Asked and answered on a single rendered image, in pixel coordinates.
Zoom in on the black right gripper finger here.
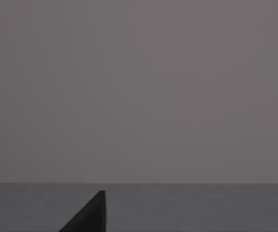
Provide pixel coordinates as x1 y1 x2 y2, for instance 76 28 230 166
58 190 107 232

